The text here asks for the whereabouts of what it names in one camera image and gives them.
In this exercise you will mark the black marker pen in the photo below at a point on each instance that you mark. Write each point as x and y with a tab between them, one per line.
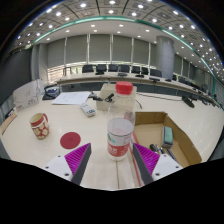
154	148
171	154

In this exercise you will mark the clear red-capped drink bottle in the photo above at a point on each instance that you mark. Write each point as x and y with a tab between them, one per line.
119	133

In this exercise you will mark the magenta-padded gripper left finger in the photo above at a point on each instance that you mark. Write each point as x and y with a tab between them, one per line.
77	159

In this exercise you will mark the black bag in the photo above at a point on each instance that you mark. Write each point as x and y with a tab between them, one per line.
51	92

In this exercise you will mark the grey-green whiteboard eraser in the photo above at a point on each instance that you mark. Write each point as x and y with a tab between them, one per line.
167	136

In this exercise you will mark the red and cream mug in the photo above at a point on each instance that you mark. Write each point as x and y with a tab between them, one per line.
40	126

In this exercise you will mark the open brown cardboard box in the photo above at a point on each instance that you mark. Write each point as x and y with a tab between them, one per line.
181	140

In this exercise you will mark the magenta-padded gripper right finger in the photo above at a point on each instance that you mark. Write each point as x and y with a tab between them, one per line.
146	159

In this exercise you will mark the flat round red coaster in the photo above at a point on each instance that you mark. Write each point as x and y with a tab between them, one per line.
70	140

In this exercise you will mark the white paper sheet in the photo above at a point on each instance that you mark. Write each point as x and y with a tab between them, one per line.
70	98

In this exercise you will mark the ceiling lights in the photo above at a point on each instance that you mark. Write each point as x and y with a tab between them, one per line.
111	2

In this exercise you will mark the black office chairs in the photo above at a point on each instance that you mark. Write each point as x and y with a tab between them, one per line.
100	68

